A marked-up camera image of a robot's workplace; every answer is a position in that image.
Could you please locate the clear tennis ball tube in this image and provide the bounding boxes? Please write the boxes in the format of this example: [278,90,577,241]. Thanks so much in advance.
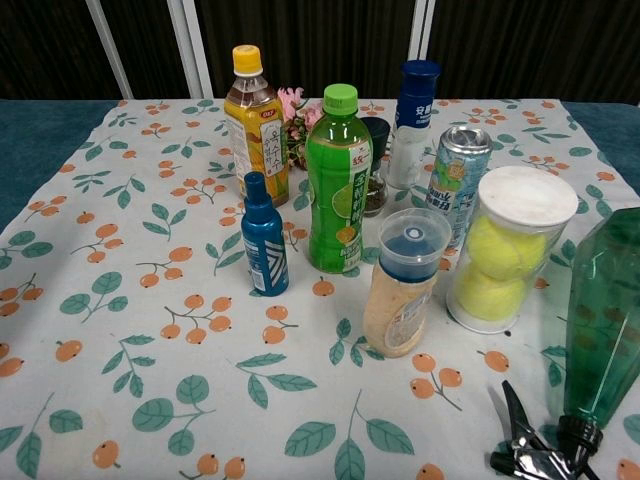
[445,165,580,335]

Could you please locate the green-capped green drink bottle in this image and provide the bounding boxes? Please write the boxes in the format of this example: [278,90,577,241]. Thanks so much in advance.
[304,83,374,274]

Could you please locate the black-capped glass pepper grinder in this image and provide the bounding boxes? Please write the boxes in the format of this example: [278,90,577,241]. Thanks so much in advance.
[360,116,391,218]

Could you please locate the white fruit-print tablecloth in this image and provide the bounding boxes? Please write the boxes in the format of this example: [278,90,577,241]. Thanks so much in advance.
[0,97,640,480]

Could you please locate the yellow tennis ball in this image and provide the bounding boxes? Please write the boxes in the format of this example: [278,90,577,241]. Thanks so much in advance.
[466,215,549,282]
[453,267,535,321]

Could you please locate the pink artificial flowers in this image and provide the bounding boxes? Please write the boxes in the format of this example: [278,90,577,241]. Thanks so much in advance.
[276,86,324,172]

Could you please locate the yellow-capped corn tea bottle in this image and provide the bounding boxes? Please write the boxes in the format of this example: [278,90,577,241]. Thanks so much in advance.
[223,44,291,209]

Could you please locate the blue-capped white powder bottle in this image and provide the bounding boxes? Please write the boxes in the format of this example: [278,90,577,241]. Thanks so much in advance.
[387,59,442,191]

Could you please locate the small blue spray bottle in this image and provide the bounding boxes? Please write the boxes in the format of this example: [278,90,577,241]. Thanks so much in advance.
[240,170,291,297]

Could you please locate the clear-capped orange seasoning bottle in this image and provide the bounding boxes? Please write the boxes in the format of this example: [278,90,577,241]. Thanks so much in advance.
[362,208,453,361]

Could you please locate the green plastic spray bottle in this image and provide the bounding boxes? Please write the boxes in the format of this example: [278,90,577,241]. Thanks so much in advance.
[488,207,640,480]

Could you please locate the light blue drink can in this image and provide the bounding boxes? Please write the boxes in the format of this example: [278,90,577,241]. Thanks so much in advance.
[424,125,494,250]

